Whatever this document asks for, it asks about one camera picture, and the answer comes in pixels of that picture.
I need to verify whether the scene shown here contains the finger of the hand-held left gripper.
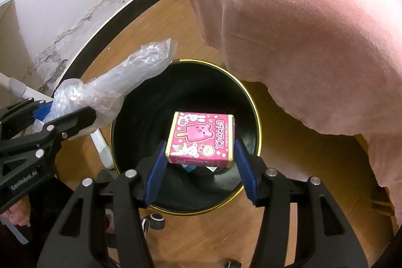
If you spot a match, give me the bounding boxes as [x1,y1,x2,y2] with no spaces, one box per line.
[0,105,97,163]
[0,98,57,138]

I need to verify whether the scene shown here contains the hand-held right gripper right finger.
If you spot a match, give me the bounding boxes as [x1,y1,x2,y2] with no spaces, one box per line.
[234,139,370,268]

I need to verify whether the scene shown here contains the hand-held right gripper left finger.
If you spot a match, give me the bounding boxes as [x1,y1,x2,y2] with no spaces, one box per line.
[39,141,167,268]

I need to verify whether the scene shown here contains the pink printed snack box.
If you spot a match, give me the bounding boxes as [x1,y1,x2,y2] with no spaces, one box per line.
[165,111,236,168]

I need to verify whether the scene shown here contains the black bin with gold rim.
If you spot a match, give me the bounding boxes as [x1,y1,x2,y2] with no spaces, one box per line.
[111,59,262,216]

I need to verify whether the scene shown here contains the clear bubble wrap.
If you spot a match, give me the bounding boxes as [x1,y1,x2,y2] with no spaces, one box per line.
[50,37,179,130]

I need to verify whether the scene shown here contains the person's left hand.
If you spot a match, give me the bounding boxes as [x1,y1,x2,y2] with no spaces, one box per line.
[0,197,32,227]

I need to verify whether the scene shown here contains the black chair caster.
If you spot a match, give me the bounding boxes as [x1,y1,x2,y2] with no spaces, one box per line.
[142,213,166,231]

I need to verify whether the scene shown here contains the pink fleece blanket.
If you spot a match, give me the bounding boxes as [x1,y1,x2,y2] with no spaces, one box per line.
[170,0,402,225]

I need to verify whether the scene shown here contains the white metal frame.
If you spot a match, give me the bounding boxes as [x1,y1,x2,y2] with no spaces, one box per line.
[0,72,115,170]

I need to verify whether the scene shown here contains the white strap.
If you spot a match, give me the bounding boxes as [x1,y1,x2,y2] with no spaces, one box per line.
[5,222,31,246]

